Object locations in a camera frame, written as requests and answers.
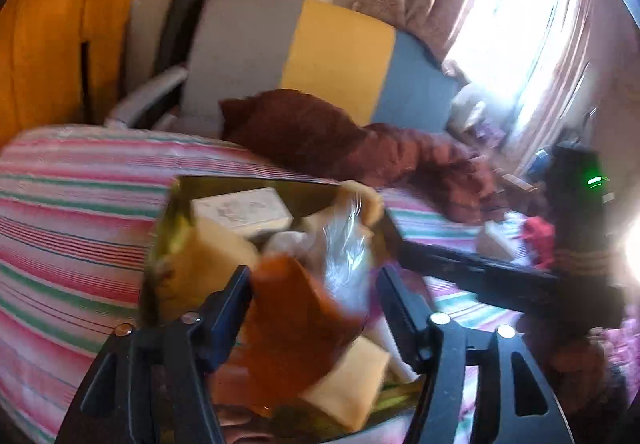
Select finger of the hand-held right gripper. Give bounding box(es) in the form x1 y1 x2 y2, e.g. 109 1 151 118
392 219 566 312

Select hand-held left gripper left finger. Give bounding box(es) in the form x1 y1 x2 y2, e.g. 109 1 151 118
55 265 252 444

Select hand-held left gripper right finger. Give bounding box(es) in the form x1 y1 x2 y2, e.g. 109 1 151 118
376 265 576 444

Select orange cloth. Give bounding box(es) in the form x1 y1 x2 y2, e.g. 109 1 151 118
235 254 366 400

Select clear plastic bag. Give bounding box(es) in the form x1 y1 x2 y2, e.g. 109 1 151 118
265 204 381 320

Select white cardboard box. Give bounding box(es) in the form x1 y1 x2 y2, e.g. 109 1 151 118
191 187 295 240

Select gold metal tray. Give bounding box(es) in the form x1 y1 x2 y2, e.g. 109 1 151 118
140 175 426 442

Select small white box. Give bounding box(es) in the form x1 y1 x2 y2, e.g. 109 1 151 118
475 221 521 262

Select red cloth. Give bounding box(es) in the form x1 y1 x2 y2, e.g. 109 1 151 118
520 217 558 270

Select maroon blanket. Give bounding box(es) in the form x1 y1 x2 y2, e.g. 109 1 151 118
360 121 506 225

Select pink striped curtain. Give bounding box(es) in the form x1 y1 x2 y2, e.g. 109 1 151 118
515 0 601 175

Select pink green striped bedsheet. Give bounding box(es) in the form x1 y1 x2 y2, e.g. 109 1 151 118
0 124 551 444

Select maroon pillow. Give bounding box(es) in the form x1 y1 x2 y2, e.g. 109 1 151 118
219 89 371 170

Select bright window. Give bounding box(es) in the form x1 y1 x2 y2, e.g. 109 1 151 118
445 0 566 125

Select orange wooden wardrobe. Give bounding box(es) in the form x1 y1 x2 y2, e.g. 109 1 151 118
0 0 156 145

